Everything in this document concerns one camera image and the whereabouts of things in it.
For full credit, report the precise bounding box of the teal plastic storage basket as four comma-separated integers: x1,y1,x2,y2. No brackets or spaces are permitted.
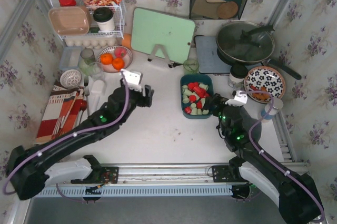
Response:
180,74,214,119

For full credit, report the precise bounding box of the red coffee capsule bottom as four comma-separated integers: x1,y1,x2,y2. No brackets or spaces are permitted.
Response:
184,107,192,114

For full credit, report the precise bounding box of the green coffee capsule lone bottom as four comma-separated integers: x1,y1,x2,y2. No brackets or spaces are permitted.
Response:
182,85,188,93

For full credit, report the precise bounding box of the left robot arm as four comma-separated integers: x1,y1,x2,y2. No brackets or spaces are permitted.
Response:
3,70,154,200

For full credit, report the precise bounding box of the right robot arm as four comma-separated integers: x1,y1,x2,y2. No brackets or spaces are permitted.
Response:
204,91,325,223

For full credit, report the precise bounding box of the small clear wine glass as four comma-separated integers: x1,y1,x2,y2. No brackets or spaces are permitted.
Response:
232,82,245,91

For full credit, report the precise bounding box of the orange mandarin right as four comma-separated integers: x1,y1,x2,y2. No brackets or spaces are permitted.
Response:
112,58,125,71

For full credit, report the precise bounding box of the orange mandarin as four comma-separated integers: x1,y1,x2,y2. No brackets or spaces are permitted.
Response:
100,53,114,65
112,58,125,71

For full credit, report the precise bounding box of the patterned fruit bowl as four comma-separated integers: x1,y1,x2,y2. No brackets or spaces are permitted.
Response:
96,46,133,73

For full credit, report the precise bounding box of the fried food on plate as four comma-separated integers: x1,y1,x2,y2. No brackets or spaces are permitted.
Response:
249,85,270,103

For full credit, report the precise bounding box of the black lidded white jar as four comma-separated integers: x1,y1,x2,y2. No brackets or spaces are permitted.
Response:
227,64,248,87

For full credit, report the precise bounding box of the metal fork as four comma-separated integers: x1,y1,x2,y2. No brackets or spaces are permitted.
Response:
84,75,90,116

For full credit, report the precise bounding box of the clear drinking glass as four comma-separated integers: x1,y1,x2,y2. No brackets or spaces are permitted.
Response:
87,62,104,80

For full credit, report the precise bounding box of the orange mandarin left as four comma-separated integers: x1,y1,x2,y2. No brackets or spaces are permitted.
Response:
100,53,114,65

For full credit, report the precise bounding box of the pink peach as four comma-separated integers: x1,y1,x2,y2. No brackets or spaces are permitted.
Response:
114,47,127,58

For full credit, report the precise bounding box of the metal cutting board stand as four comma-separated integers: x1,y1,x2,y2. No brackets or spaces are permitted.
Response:
147,44,174,68

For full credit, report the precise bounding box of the white blue bottle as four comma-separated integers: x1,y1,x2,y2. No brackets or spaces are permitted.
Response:
258,98,284,123

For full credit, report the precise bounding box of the blue floral plate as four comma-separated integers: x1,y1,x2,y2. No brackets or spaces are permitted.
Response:
244,66,286,104

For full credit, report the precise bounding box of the grey induction cooker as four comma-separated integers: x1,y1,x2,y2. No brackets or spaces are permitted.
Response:
194,35,231,75

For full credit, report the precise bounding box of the orange cup behind board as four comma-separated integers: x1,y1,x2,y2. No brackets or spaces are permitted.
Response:
122,33,132,49

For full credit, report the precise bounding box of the green tinted glass jar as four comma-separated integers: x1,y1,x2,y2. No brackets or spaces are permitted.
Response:
78,48,96,74

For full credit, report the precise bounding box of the green glass cup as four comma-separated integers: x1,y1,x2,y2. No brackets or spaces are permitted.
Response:
183,59,199,75

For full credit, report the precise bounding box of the white egg tray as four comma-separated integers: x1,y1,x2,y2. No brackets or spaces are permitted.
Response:
64,38,120,49

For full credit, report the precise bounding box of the black wok with glass lid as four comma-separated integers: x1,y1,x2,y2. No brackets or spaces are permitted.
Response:
215,21,302,80

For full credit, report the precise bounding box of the mint green cutting board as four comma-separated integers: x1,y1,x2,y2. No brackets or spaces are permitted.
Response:
131,7,195,64

